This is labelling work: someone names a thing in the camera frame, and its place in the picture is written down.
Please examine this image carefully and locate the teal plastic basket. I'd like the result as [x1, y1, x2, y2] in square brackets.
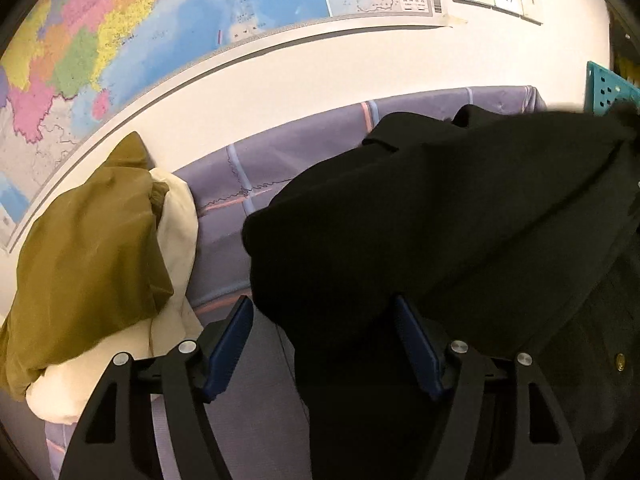
[584, 60, 640, 117]

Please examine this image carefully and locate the olive garment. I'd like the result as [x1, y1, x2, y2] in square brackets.
[0, 131, 175, 402]

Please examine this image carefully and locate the white wall switch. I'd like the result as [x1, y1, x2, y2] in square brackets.
[517, 0, 544, 25]

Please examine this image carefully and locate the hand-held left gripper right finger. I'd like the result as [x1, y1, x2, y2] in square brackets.
[391, 294, 586, 480]

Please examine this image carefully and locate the black garment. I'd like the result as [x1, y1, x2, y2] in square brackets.
[242, 102, 640, 480]

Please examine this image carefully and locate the cream garment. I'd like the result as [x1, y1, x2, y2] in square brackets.
[25, 167, 205, 426]

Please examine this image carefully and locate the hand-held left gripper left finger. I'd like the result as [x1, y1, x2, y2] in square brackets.
[59, 295, 254, 480]

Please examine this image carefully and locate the purple plaid bed sheet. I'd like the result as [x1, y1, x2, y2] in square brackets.
[45, 86, 549, 480]

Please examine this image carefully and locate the colourful wall map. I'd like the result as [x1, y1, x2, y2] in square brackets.
[0, 0, 454, 254]

